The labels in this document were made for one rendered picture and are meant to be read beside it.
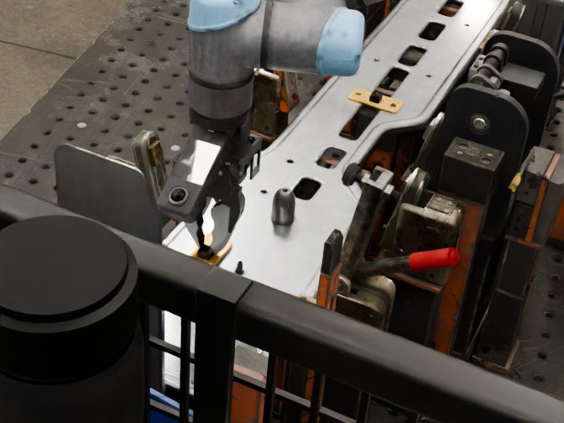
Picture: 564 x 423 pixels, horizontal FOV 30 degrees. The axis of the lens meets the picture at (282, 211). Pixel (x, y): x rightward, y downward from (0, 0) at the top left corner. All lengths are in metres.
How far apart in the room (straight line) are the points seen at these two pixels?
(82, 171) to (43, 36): 2.89
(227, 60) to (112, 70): 1.15
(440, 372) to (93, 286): 0.17
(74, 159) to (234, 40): 0.27
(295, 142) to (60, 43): 2.31
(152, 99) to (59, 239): 1.77
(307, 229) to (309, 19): 0.36
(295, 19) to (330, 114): 0.50
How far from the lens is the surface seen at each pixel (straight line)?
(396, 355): 0.49
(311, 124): 1.62
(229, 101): 1.20
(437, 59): 1.83
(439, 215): 1.36
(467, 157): 1.39
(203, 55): 1.17
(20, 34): 3.88
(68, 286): 0.43
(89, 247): 0.45
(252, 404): 0.97
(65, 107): 2.19
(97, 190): 0.98
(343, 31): 1.16
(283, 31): 1.15
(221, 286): 0.51
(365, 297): 1.25
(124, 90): 2.24
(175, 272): 0.52
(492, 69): 1.46
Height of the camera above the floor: 1.90
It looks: 39 degrees down
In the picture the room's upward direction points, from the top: 5 degrees clockwise
